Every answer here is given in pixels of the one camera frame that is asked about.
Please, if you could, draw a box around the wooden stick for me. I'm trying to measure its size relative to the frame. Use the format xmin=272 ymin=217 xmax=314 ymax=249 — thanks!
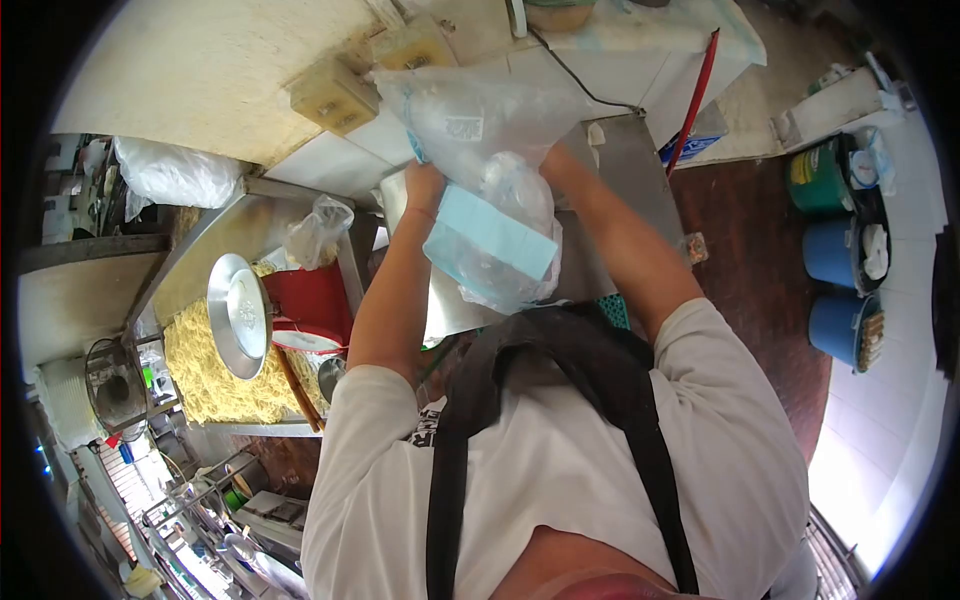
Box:
xmin=273 ymin=345 xmax=327 ymax=435

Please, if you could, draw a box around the wire cage fan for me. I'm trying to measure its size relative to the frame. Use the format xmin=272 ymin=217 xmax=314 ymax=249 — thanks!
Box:
xmin=84 ymin=336 xmax=150 ymax=444

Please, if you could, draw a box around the yellowed wall socket box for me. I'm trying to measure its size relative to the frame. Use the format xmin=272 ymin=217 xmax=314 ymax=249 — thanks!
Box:
xmin=288 ymin=58 xmax=381 ymax=138
xmin=370 ymin=22 xmax=459 ymax=73

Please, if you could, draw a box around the small metal bowl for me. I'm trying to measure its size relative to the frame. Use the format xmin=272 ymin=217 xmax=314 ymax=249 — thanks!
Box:
xmin=317 ymin=355 xmax=348 ymax=405

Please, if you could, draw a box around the black cable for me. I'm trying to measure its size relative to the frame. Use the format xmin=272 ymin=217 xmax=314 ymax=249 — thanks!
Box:
xmin=526 ymin=27 xmax=646 ymax=115

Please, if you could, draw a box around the person's right hand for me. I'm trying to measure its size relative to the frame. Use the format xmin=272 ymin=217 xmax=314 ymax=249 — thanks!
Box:
xmin=538 ymin=142 xmax=592 ymax=189

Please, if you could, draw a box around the green bucket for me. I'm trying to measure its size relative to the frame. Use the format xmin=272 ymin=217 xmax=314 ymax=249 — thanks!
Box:
xmin=785 ymin=133 xmax=858 ymax=219

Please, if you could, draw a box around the white filled plastic bag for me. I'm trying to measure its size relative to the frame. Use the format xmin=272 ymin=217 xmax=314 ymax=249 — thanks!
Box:
xmin=112 ymin=135 xmax=245 ymax=210

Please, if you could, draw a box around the blue bucket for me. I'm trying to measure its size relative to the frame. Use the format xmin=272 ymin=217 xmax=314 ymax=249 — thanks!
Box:
xmin=801 ymin=216 xmax=860 ymax=291
xmin=807 ymin=292 xmax=886 ymax=375

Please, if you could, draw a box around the steel noodle table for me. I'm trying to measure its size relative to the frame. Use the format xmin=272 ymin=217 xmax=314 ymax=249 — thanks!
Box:
xmin=120 ymin=175 xmax=380 ymax=438

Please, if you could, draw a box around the person's body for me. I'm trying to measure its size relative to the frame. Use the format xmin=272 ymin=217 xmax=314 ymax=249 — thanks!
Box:
xmin=300 ymin=297 xmax=819 ymax=600

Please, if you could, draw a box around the red pole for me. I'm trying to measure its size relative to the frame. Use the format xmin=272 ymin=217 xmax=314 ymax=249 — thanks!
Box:
xmin=665 ymin=28 xmax=721 ymax=180

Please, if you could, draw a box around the small clear plastic bag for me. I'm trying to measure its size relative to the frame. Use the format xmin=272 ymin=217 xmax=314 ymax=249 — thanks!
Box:
xmin=283 ymin=194 xmax=356 ymax=272

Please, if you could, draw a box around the steel work table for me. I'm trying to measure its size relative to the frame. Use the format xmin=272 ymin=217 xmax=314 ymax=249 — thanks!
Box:
xmin=377 ymin=111 xmax=688 ymax=348

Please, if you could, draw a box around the red weighing scale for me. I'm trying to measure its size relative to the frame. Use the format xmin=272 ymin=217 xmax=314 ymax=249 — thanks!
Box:
xmin=259 ymin=262 xmax=355 ymax=357

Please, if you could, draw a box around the person's left hand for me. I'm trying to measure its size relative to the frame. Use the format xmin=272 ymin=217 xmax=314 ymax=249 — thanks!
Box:
xmin=404 ymin=159 xmax=449 ymax=219

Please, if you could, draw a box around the plastic bag packet blue label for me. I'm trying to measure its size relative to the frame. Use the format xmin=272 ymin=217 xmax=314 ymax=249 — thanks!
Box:
xmin=421 ymin=150 xmax=564 ymax=316

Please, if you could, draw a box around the green plastic basket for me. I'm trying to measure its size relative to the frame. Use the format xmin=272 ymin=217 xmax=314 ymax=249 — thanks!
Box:
xmin=595 ymin=292 xmax=632 ymax=331

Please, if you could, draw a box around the large clear plastic bag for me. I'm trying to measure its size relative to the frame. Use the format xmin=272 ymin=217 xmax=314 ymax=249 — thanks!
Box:
xmin=372 ymin=65 xmax=595 ymax=198

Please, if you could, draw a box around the round metal scale pan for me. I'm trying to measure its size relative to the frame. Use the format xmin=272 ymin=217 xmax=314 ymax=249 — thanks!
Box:
xmin=206 ymin=252 xmax=274 ymax=382

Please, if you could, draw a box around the pile of yellow noodles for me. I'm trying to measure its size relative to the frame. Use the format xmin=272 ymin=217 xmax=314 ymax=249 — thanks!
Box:
xmin=162 ymin=261 xmax=331 ymax=426

